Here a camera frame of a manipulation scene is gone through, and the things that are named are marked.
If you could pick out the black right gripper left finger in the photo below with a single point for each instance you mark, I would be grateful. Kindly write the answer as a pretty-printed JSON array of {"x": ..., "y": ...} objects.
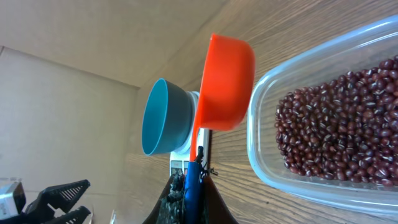
[{"x": 169, "y": 208}]

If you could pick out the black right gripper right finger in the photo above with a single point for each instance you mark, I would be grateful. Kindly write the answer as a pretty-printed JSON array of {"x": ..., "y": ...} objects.
[{"x": 215, "y": 211}]

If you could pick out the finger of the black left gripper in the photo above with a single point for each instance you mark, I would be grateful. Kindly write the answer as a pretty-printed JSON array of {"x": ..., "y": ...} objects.
[
  {"x": 77, "y": 216},
  {"x": 62, "y": 197}
]

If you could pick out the red measuring scoop blue handle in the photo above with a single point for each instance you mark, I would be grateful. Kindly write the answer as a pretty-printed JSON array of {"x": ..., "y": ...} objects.
[{"x": 226, "y": 87}]

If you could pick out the blue metal bowl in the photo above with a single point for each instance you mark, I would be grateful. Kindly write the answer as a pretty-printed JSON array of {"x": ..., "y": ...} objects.
[{"x": 167, "y": 118}]

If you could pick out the clear plastic container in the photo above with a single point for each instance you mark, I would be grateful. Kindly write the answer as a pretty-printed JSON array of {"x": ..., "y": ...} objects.
[{"x": 360, "y": 48}]

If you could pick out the pile of red beans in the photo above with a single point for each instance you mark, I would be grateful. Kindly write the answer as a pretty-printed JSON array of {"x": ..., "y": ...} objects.
[{"x": 343, "y": 130}]

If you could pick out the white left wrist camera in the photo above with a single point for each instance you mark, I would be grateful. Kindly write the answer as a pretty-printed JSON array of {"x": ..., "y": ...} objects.
[{"x": 12, "y": 199}]

